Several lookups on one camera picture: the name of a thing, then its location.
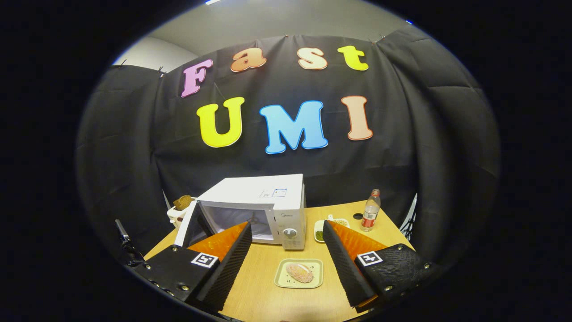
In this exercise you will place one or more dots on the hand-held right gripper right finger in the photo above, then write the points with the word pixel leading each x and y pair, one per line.
pixel 346 268

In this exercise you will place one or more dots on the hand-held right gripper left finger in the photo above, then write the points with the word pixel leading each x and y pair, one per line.
pixel 223 273

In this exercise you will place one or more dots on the pink bread roll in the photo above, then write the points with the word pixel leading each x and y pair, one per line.
pixel 299 273

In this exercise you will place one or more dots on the white microwave oven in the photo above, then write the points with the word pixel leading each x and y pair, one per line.
pixel 250 190

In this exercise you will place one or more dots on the white divided bean dish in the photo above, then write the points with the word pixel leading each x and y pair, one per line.
pixel 319 235

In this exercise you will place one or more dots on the white toaster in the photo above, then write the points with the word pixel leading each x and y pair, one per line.
pixel 174 217

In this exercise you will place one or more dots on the clear plastic water bottle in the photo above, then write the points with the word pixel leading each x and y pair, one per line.
pixel 370 214

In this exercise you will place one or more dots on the pale green square plate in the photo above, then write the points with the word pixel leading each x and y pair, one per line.
pixel 282 281

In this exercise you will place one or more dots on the brown bread slice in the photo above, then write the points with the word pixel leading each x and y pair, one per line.
pixel 183 202

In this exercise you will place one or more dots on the black backdrop cloth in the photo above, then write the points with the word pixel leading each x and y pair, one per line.
pixel 268 156

